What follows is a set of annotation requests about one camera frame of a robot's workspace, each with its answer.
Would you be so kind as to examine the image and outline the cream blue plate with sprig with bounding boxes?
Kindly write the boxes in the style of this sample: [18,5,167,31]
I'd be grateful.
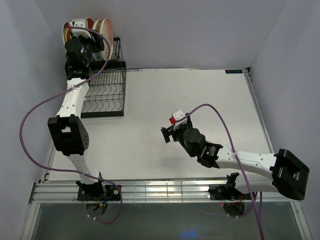
[92,19,103,61]

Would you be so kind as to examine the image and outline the white plate green maroon rim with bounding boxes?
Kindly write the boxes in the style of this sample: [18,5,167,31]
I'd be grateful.
[62,22,70,44]

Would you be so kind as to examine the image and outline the red plate blue flower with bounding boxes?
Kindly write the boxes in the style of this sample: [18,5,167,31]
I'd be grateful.
[85,17,94,29]

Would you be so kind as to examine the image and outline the cream pink plate with sprig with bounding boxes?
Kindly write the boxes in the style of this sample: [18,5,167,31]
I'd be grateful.
[99,18,114,61]

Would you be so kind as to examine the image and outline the round orange woven plate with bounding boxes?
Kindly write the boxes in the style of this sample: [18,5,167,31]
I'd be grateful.
[64,28,72,42]

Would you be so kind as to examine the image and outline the square orange woven plate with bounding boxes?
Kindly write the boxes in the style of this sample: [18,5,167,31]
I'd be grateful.
[71,18,81,23]

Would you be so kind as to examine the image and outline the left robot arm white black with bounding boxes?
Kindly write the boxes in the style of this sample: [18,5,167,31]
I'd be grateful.
[47,34,106,200]

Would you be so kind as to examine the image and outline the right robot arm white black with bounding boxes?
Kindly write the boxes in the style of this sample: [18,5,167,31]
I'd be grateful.
[161,123,310,201]

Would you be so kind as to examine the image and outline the blue label sticker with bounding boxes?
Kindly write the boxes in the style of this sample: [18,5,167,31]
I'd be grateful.
[225,69,243,74]

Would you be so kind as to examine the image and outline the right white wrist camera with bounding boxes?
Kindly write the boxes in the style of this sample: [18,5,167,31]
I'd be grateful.
[169,109,188,131]

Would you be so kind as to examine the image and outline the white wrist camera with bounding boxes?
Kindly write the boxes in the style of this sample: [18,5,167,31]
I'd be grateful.
[69,18,92,39]
[169,109,188,131]

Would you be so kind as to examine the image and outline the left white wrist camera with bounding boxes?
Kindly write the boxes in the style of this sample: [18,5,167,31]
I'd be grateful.
[69,18,92,39]

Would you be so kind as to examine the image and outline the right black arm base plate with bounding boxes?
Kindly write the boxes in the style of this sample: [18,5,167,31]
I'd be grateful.
[208,184,251,201]

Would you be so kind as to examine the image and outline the black wire dish rack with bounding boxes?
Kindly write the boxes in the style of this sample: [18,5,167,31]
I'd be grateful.
[80,37,127,119]

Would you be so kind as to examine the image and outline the aluminium front rail frame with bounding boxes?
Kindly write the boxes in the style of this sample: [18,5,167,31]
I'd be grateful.
[28,178,301,205]

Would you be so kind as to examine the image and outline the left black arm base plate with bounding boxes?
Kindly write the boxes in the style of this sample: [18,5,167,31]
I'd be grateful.
[76,184,121,202]

